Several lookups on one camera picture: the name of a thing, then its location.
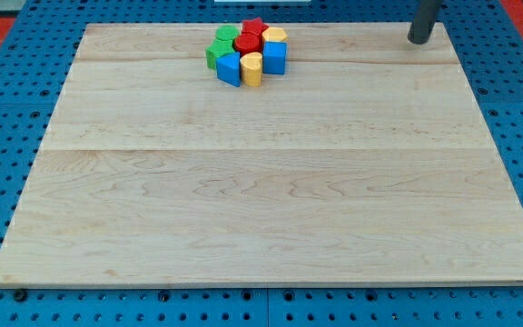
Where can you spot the grey cylindrical robot arm stick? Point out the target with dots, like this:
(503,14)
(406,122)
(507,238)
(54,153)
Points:
(423,21)

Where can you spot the green star block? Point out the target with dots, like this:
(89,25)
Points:
(217,49)

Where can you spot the red star block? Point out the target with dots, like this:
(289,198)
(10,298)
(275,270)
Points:
(254,26)

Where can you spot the yellow heart block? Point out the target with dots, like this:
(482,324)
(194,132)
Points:
(251,69)

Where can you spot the blue triangle block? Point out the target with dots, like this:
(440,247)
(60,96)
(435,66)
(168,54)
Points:
(228,69)

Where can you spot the blue cube block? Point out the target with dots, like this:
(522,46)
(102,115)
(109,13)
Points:
(274,57)

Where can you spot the light wooden board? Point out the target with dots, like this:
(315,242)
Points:
(367,164)

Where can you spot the red cylinder block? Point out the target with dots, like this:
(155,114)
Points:
(247,43)

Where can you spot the yellow hexagon block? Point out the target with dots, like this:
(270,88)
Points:
(274,34)

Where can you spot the green cylinder block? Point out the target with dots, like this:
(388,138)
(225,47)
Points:
(227,32)

